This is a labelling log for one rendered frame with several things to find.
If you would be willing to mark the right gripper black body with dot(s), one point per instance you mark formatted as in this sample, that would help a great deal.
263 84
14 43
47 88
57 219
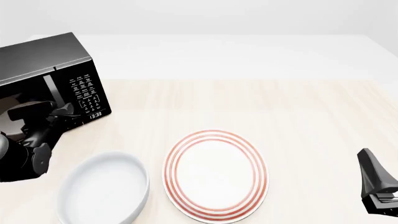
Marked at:
382 201

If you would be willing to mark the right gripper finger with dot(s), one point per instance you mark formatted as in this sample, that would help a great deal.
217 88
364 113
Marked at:
374 172

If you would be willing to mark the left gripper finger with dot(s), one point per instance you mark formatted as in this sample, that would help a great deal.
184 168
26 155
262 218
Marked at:
66 109

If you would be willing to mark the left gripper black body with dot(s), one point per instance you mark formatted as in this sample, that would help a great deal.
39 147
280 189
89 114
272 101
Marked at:
66 121

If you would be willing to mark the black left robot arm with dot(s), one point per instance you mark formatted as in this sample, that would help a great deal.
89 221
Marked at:
18 161

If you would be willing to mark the black microwave door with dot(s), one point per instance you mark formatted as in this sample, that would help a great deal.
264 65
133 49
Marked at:
31 88

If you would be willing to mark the black microwave oven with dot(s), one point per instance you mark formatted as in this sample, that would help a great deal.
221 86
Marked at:
34 56

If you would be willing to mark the white round bowl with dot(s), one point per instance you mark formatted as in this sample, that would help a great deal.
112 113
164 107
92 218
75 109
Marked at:
102 186

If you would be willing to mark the white plate with red rings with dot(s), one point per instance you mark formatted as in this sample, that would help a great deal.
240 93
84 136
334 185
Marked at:
214 177

